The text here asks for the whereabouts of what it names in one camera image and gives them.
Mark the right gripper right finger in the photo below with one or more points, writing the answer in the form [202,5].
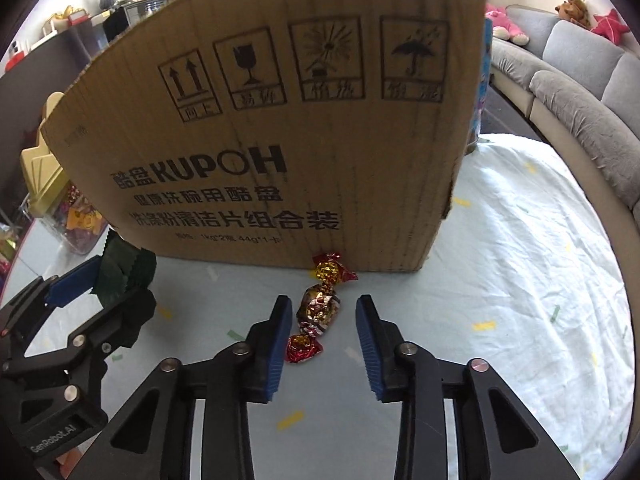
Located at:
[497,436]

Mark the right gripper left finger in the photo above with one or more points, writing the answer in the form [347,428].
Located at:
[150,436]

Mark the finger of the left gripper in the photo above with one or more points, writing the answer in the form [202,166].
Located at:
[80,275]
[117,325]

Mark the dark green snack packet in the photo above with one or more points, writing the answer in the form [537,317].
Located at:
[123,268]

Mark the gold red candy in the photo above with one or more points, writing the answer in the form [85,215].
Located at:
[318,307]

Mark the gold lid candy jar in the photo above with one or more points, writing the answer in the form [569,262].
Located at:
[52,196]

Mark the light patterned table cloth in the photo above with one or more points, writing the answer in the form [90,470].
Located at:
[521,274]

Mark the black piano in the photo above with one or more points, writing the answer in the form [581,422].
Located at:
[53,66]

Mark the brown cardboard box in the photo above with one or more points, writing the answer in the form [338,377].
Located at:
[269,132]

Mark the grey sectional sofa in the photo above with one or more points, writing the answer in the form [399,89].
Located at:
[573,79]

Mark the pink plush toy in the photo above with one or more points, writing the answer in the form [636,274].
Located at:
[503,28]

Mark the red star plush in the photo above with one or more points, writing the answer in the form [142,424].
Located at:
[610,26]

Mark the brown lion plush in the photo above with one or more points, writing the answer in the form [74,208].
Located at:
[575,12]

